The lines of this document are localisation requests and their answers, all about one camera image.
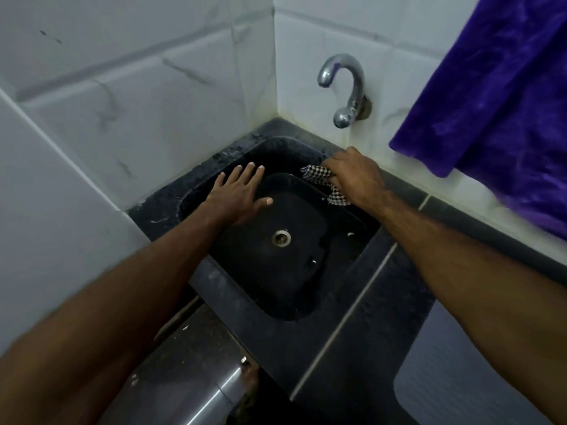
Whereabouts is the person's right forearm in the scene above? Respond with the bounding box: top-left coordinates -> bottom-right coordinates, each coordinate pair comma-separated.
374,192 -> 567,425

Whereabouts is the black stone sink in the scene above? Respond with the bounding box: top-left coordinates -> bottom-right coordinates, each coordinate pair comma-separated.
177,136 -> 383,323

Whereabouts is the person's left forearm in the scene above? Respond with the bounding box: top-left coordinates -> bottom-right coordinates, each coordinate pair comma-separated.
0,207 -> 227,425

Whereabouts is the grey ribbed silicone mat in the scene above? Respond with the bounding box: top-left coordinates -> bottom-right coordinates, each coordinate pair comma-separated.
393,299 -> 555,425

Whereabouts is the black white checkered cloth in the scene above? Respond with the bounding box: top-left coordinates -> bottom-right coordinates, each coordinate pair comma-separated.
301,163 -> 353,207

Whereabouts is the person's right hand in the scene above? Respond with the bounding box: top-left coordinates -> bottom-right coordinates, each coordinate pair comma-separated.
321,146 -> 396,214

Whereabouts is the person's left hand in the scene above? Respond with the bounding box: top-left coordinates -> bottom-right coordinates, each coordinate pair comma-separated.
204,161 -> 275,228

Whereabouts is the chrome wall tap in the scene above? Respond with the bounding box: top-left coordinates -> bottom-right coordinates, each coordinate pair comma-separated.
316,53 -> 373,129

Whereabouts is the purple cloth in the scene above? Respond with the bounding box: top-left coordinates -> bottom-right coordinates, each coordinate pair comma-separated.
388,0 -> 567,242

